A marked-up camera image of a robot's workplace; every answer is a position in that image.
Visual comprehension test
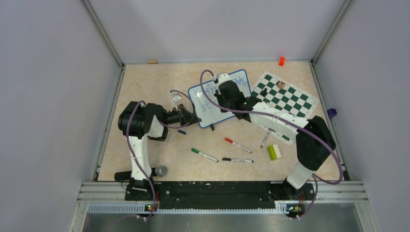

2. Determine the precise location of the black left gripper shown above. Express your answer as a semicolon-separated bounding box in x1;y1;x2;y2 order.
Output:
162;103;201;127

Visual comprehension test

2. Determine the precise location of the blue framed whiteboard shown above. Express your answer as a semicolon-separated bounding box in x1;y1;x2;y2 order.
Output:
188;69;251;128

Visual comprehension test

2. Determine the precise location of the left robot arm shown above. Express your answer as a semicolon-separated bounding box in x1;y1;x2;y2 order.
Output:
118;101;202;200

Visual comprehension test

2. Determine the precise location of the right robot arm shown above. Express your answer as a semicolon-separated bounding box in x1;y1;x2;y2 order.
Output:
213;76;336;199

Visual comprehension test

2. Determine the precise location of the green marker pen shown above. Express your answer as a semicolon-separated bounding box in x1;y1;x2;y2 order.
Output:
191;148;219;162

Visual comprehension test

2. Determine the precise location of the red marker pen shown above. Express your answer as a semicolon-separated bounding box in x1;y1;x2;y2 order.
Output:
224;138;252;154

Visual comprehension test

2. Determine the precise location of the green white chessboard mat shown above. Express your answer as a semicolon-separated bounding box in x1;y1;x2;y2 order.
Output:
251;71;320;145

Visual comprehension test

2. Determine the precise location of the black marker pen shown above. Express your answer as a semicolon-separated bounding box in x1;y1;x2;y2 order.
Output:
222;158;254;163

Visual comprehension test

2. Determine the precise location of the small wooden cylinder piece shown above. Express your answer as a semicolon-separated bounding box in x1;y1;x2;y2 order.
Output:
277;81;286;89

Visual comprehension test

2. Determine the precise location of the purple marker pen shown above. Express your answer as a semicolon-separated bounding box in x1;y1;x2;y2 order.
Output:
260;129;271;148

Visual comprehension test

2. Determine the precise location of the orange red block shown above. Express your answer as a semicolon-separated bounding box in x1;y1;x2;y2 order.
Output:
278;57;286;66

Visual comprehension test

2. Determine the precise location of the small wooden block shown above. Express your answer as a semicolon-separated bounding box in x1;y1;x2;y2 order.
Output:
147;59;158;64

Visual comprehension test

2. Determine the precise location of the lime green toy brick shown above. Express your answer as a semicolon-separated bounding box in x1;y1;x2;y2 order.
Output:
268;145;282;160

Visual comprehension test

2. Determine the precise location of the purple block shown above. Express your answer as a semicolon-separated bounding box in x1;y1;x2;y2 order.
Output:
327;108;337;119

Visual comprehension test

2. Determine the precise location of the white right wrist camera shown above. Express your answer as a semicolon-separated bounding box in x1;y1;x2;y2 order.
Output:
212;73;231;85

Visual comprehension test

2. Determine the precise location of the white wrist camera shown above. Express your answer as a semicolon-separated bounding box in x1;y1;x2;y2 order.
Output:
171;92;182;104
212;73;231;85

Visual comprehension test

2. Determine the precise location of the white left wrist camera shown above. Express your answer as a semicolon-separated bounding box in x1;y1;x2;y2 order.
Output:
171;92;182;104

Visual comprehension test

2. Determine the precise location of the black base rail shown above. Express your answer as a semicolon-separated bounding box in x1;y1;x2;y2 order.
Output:
125;181;314;210

